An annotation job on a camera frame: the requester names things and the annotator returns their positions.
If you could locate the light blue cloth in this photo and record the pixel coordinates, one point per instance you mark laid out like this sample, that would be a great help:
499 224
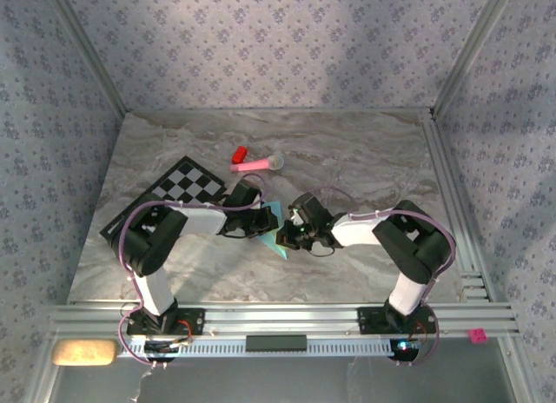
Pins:
276 244

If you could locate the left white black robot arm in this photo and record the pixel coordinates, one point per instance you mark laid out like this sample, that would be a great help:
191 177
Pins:
202 218

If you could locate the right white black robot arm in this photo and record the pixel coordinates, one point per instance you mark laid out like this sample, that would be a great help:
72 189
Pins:
356 229

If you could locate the pink toy microphone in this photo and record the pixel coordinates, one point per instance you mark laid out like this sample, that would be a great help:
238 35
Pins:
254 164

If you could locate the red block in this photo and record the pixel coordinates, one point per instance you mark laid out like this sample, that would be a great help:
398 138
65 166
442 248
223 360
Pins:
239 155

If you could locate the black white checkerboard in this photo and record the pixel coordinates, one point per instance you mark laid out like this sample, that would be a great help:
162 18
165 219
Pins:
191 183

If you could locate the black rectangular box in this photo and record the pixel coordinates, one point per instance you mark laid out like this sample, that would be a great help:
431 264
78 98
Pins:
276 343

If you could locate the black controller board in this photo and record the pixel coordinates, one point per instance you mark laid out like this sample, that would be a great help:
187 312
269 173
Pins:
404 353
158 347

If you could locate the pink dice cube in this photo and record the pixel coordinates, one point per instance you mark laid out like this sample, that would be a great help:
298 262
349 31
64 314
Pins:
478 336

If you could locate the beige sponge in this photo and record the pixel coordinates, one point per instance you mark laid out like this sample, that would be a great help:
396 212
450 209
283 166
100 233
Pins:
84 352

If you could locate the wide aluminium mounting rail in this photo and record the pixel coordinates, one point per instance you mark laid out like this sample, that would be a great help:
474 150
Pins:
278 318

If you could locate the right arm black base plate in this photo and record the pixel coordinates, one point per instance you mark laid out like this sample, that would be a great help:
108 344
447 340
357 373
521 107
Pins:
373 320

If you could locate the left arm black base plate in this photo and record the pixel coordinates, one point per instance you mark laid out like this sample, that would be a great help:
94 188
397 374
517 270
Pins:
195 321

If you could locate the aluminium side rail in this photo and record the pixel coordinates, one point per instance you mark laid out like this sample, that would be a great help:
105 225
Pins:
454 194

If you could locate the aluminium frame post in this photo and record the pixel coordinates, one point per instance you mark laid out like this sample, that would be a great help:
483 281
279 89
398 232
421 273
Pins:
90 51
473 51

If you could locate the aluminium frame leg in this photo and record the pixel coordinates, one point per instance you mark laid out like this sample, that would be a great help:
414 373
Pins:
43 381
519 377

